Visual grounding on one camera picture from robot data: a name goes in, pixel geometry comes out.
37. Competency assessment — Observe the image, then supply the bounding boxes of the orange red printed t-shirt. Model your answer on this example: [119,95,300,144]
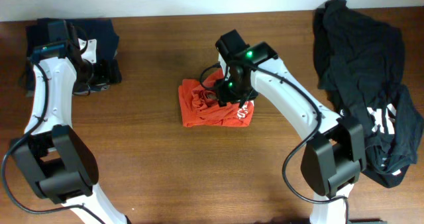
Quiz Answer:
[178,79,254,128]

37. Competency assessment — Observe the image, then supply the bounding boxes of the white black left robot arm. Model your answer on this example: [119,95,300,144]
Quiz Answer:
[4,39,130,223]

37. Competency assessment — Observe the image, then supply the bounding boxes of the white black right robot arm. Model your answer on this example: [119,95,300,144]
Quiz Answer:
[215,39,366,223]

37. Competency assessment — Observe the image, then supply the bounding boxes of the folded navy blue garment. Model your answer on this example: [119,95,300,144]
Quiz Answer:
[26,18,119,82]

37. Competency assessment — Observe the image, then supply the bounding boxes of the crumpled black printed garment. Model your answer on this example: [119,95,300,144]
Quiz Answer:
[313,0,423,188]

